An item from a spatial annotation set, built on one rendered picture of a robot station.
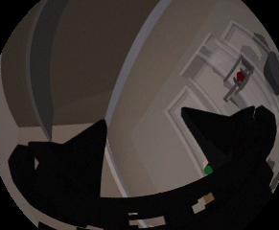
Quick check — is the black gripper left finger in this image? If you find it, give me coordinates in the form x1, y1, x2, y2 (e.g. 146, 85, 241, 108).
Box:
28, 119, 107, 196

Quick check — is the brown cube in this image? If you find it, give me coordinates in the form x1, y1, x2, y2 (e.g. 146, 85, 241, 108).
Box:
203, 193, 214, 203

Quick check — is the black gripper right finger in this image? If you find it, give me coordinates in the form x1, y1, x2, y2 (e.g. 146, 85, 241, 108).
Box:
180, 106, 255, 172

